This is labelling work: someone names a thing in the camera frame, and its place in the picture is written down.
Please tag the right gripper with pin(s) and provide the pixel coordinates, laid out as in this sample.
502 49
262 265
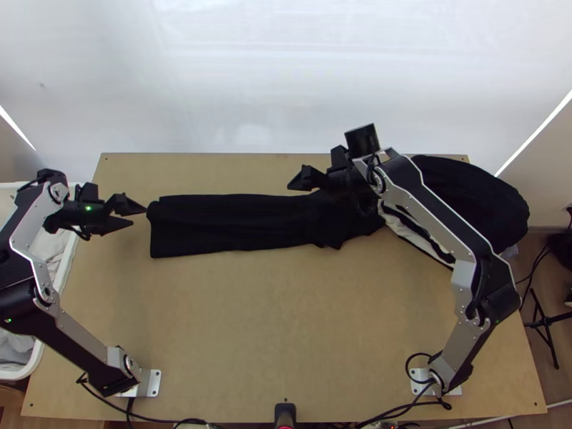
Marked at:
350 178

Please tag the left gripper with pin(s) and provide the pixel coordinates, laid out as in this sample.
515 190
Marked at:
89 219

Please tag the black t-shirt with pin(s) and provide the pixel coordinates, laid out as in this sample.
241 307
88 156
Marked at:
232 223

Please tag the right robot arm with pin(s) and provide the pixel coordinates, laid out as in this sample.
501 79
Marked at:
438 210

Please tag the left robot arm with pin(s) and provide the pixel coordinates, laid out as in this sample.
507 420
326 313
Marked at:
27 232

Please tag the heap of clothes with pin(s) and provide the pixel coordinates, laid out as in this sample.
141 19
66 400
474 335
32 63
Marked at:
482 196

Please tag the white laundry basket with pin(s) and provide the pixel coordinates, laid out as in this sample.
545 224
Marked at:
22 371

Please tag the black tripod stand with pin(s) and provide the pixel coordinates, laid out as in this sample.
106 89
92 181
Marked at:
537 308

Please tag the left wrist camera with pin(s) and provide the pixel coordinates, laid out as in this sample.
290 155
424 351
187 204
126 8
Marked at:
88 192

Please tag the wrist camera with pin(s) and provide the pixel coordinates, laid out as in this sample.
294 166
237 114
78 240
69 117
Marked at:
88 192
340 156

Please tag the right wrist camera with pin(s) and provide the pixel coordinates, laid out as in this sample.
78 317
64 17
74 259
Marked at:
340 156

